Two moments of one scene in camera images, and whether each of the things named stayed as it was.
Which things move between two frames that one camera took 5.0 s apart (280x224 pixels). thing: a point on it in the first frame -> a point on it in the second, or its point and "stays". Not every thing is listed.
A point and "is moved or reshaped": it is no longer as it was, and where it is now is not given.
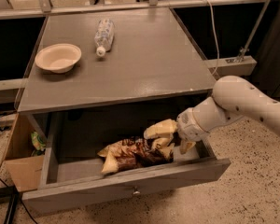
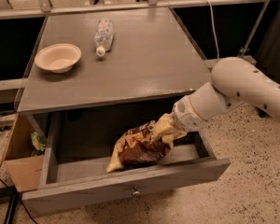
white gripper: x=189 y=125 -> x=184 y=115
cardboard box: x=25 y=169 stays
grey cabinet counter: x=150 y=60 stays
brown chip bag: x=134 y=151 is moved or reshaped
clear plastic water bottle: x=104 y=35 stays
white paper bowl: x=59 y=58 stays
